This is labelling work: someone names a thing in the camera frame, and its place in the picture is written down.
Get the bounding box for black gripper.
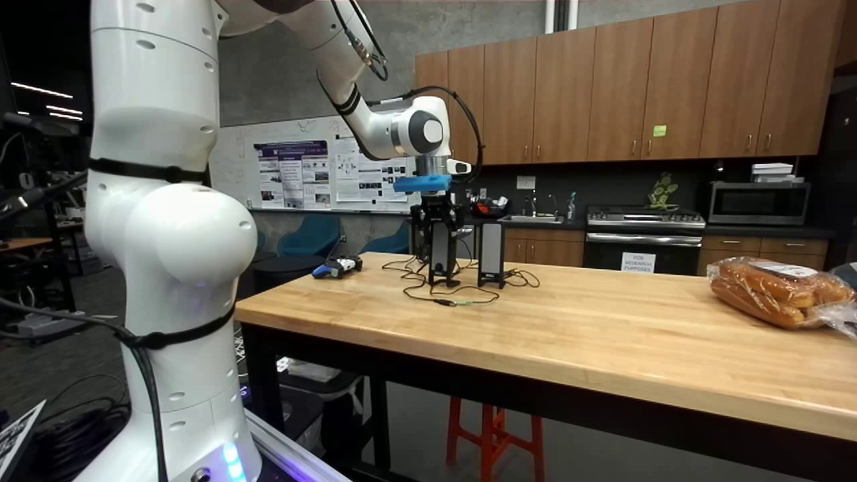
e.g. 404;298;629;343
410;189;474;248

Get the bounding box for robot base with blue lights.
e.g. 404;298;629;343
190;406;355;482

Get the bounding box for red and black dish rack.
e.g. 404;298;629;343
470;193;514;223

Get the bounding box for blue chair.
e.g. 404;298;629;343
273;210;343;261
360;219;415;257

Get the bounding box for white diagram poster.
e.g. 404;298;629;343
331;130;420;213

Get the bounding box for kitchen sink with faucet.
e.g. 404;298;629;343
509;189;566;227

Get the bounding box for wide brown base cabinet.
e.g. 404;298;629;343
505;225;589;267

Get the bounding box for blue and black game controller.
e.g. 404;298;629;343
312;253;364;280

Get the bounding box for poster with purple header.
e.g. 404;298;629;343
252;136;335;213

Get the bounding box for white paper on oven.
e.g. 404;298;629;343
619;248;660;275

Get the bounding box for stainless steel oven range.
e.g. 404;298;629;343
581;206;711;277

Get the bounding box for round wooden stool orange legs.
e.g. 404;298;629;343
442;394;550;482

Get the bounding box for small green plant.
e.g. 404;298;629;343
647;172;683;213

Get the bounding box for silver vent pipe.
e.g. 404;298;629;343
541;0;581;36

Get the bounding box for black microwave oven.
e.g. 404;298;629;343
706;178;815;227

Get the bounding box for white stack on microwave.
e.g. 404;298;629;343
751;161;799;185

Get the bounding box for bagged hot dog buns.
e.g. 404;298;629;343
707;253;857;334

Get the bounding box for stainless steel refrigerator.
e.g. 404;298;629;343
821;71;857;269

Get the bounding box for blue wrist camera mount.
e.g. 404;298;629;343
392;172;455;197

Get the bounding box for tangled black speaker cables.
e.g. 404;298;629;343
380;252;545;311

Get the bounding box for white wall board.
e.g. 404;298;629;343
212;111;423;216

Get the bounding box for brown wooden wall cabinets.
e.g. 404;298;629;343
412;0;850;169

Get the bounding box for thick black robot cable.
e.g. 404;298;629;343
0;291;175;482

